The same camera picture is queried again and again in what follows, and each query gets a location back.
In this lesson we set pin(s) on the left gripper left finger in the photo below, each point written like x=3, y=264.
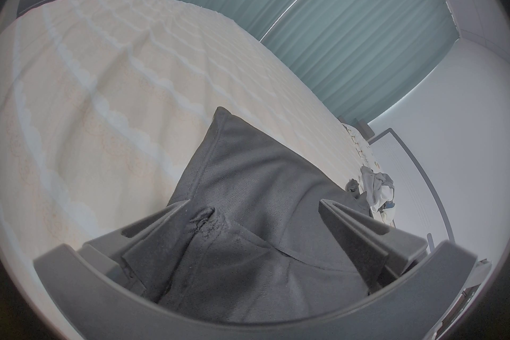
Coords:
x=119, y=246

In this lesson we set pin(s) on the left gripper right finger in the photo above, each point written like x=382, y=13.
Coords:
x=378, y=248

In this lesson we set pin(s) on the black T-shirt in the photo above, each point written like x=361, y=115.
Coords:
x=259, y=187

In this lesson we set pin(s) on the pile of clothes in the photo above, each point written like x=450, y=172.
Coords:
x=376, y=191

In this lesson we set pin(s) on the white printed pillow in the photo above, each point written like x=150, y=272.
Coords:
x=360, y=147

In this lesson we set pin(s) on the grey bedside table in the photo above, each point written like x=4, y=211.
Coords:
x=363, y=127

